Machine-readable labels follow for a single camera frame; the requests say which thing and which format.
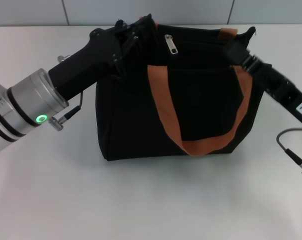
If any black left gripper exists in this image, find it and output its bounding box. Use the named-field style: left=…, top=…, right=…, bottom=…
left=48, top=21, right=143, bottom=101

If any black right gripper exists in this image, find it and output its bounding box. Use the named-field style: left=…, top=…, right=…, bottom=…
left=224, top=39, right=302, bottom=127

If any silver zipper pull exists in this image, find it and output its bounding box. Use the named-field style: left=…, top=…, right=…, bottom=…
left=164, top=34, right=179, bottom=55

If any black bag with orange straps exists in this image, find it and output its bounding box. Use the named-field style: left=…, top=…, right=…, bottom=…
left=95, top=13, right=267, bottom=162

